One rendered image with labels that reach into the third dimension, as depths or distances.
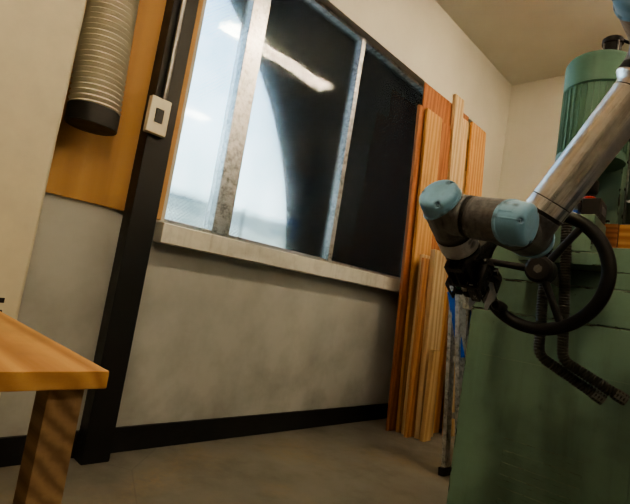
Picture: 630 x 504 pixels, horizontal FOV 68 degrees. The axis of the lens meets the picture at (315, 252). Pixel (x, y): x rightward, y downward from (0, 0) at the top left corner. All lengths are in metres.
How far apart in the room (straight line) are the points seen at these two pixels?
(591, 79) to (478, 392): 0.91
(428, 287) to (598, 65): 1.54
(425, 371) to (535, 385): 1.43
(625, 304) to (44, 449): 1.18
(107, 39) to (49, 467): 1.28
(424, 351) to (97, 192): 1.84
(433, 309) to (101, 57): 2.01
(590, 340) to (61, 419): 1.11
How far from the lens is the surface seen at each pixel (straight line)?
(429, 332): 2.72
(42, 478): 0.75
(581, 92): 1.57
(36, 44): 1.49
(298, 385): 2.44
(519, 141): 4.29
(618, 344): 1.30
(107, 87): 1.65
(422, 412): 2.75
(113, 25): 1.71
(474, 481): 1.43
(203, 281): 1.98
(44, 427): 0.72
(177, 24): 1.94
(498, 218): 0.81
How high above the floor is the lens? 0.67
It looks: 5 degrees up
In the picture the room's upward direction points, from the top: 9 degrees clockwise
